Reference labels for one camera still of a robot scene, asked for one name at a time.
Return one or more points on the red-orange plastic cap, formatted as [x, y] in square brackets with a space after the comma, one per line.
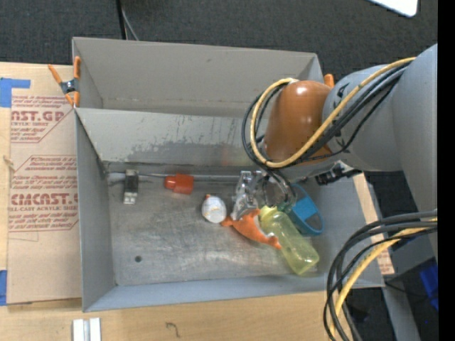
[179, 184]

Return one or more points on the brown cardboard board, red print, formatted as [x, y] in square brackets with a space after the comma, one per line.
[39, 190]

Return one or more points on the yellow clear plastic bottle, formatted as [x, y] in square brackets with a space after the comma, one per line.
[293, 243]

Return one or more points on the orange toy animal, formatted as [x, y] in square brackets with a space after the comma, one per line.
[249, 228]

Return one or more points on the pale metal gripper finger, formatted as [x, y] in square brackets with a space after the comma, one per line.
[239, 208]
[253, 207]

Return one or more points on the white round toy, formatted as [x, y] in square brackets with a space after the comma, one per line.
[214, 209]

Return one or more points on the grey metal bin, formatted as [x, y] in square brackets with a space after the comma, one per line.
[185, 243]

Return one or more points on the black cylinder on white bracket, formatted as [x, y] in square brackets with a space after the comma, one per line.
[330, 177]

